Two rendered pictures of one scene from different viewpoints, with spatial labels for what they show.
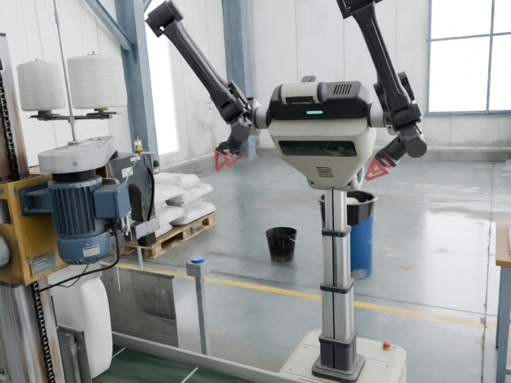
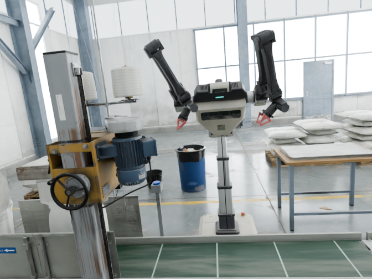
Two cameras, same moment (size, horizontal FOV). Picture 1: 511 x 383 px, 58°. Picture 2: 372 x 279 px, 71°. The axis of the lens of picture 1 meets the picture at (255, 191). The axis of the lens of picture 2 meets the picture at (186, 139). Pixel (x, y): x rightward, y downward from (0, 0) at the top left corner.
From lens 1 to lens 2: 0.73 m
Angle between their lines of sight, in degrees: 21
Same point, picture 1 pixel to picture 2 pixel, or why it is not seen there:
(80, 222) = (136, 159)
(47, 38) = not seen: outside the picture
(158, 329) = (128, 230)
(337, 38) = (149, 67)
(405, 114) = (277, 93)
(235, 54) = not seen: hidden behind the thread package
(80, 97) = (124, 90)
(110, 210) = (152, 151)
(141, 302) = (116, 216)
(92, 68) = (132, 73)
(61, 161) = (129, 124)
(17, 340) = (91, 240)
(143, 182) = not seen: hidden behind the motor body
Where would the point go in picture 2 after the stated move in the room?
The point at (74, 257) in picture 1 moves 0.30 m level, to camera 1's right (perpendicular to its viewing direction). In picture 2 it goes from (134, 180) to (189, 169)
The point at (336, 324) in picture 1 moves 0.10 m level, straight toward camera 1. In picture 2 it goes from (227, 205) to (231, 210)
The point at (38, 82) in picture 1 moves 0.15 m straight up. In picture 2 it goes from (86, 83) to (82, 54)
